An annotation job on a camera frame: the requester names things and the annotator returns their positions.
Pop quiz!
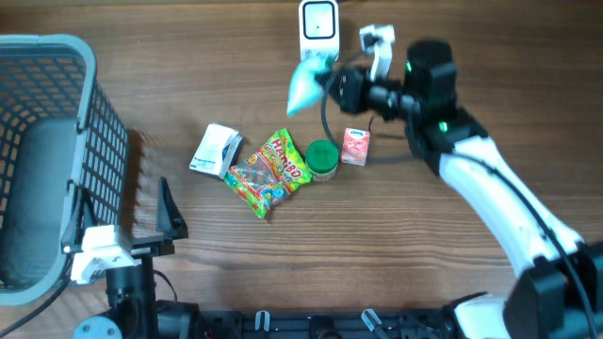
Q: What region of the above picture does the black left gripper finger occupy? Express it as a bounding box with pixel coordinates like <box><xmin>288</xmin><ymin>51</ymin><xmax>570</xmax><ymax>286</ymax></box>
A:
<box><xmin>60</xmin><ymin>201</ymin><xmax>97</xmax><ymax>254</ymax></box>
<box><xmin>155</xmin><ymin>177</ymin><xmax>188</xmax><ymax>240</ymax></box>

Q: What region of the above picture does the teal wet wipes pack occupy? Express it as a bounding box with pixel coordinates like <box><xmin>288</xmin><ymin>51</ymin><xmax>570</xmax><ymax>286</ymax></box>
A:
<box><xmin>286</xmin><ymin>55</ymin><xmax>334</xmax><ymax>118</ymax></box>

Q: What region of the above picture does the pink tissue pack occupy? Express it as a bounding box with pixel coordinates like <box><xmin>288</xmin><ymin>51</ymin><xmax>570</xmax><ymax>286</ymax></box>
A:
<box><xmin>341</xmin><ymin>128</ymin><xmax>370</xmax><ymax>166</ymax></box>

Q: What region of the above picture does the green lid jar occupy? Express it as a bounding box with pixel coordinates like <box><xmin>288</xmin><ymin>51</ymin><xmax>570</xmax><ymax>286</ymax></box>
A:
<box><xmin>305</xmin><ymin>139</ymin><xmax>339</xmax><ymax>182</ymax></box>

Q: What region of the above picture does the white blue paper box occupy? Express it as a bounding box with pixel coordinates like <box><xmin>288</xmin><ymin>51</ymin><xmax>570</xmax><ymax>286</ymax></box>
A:
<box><xmin>188</xmin><ymin>123</ymin><xmax>243</xmax><ymax>179</ymax></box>

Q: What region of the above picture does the Haribo gummy worms bag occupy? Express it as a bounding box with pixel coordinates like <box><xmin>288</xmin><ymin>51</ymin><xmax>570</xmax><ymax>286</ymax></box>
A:
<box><xmin>223</xmin><ymin>128</ymin><xmax>312</xmax><ymax>218</ymax></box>

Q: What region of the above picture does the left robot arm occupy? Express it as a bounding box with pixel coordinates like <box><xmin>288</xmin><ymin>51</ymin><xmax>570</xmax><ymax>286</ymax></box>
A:
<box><xmin>60</xmin><ymin>177</ymin><xmax>203</xmax><ymax>338</ymax></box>

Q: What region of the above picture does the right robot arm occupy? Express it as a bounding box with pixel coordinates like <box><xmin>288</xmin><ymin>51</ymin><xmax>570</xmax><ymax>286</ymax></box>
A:
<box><xmin>310</xmin><ymin>40</ymin><xmax>602</xmax><ymax>338</ymax></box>

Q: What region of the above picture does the white barcode scanner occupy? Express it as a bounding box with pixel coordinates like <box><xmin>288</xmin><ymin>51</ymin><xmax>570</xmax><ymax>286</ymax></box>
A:
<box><xmin>298</xmin><ymin>0</ymin><xmax>340</xmax><ymax>61</ymax></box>

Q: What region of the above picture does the grey plastic mesh basket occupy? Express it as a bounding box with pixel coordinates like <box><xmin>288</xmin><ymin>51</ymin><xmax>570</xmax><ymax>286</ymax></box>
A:
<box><xmin>1</xmin><ymin>34</ymin><xmax>129</xmax><ymax>306</ymax></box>

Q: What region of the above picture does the black left camera cable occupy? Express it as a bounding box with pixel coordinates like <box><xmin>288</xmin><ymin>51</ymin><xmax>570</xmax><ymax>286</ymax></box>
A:
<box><xmin>0</xmin><ymin>263</ymin><xmax>76</xmax><ymax>339</ymax></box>

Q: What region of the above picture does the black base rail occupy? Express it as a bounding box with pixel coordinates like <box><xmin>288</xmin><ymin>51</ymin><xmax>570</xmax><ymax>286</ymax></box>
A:
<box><xmin>157</xmin><ymin>300</ymin><xmax>460</xmax><ymax>339</ymax></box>

